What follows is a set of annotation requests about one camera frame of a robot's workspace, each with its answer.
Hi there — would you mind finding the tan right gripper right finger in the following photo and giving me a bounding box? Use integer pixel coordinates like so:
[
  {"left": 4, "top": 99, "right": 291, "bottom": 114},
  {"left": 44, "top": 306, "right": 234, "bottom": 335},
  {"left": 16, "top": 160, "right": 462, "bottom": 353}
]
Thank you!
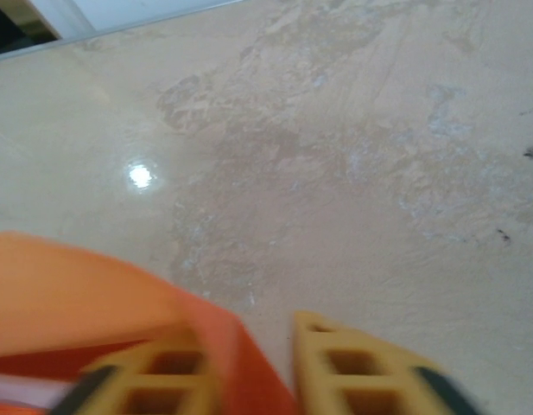
[{"left": 291, "top": 310, "right": 482, "bottom": 415}]

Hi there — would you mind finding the aluminium table frame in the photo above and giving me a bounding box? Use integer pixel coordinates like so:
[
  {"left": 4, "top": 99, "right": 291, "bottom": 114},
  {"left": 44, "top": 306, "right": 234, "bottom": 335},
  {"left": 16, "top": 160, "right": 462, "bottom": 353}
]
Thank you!
[{"left": 0, "top": 0, "right": 235, "bottom": 61}]

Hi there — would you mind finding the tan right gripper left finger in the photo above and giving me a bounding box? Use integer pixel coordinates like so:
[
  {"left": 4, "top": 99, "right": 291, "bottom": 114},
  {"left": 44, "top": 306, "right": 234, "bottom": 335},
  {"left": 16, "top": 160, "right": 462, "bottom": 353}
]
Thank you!
[{"left": 53, "top": 330, "right": 219, "bottom": 415}]

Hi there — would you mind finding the orange wrapping paper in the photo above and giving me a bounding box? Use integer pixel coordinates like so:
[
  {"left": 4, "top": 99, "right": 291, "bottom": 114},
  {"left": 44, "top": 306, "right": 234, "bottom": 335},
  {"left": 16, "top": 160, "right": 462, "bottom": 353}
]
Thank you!
[{"left": 0, "top": 231, "right": 298, "bottom": 415}]

